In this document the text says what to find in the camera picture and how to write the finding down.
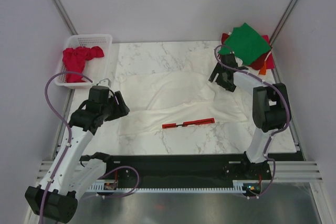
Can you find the white coca-cola t-shirt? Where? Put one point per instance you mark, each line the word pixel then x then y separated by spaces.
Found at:
pixel 178 96

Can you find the folded pink red t-shirt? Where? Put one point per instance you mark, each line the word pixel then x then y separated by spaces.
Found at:
pixel 267 58

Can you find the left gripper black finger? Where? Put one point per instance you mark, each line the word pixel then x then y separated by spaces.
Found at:
pixel 114 111
pixel 121 107

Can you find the right aluminium corner post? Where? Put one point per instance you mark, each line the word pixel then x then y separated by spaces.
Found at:
pixel 285 16

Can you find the crumpled red t-shirt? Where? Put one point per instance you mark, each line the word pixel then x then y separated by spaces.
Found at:
pixel 74 59

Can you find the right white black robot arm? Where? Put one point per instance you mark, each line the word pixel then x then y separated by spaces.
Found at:
pixel 270 105

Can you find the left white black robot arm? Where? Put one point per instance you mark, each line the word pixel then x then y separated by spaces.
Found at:
pixel 57 195

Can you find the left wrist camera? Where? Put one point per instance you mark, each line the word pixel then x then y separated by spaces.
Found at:
pixel 105 83

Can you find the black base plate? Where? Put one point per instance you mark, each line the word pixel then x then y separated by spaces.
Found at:
pixel 190 170

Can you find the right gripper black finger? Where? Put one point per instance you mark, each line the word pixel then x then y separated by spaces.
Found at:
pixel 216 74
pixel 226 81

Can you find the white slotted cable duct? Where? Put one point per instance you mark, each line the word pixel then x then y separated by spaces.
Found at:
pixel 123 187

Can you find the folded dark red t-shirt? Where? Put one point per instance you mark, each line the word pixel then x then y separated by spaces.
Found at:
pixel 258 63

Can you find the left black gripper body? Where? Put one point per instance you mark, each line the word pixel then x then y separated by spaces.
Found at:
pixel 105 109

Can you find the folded orange t-shirt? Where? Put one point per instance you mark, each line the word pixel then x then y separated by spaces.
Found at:
pixel 263 70

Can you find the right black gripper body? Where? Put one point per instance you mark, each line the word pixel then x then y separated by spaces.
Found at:
pixel 223 70

